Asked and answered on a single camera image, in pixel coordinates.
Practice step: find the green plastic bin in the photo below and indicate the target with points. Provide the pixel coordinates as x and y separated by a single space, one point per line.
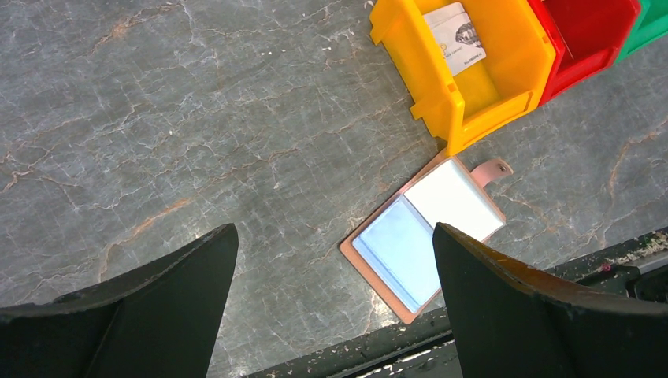
650 25

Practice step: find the yellow plastic bin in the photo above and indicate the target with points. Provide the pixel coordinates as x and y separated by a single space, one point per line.
505 85

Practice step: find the card in yellow bin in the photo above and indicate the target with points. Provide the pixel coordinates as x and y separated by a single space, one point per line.
456 37

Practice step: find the red plastic bin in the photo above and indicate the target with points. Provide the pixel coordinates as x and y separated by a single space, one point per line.
587 35

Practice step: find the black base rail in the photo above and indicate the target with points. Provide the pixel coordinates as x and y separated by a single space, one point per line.
636 269

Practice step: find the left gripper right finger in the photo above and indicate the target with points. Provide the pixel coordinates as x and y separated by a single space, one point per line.
510 319

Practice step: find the tan leather card holder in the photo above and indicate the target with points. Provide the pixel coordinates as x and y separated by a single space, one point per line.
392 249

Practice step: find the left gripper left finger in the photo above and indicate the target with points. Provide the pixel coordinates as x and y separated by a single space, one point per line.
158 320

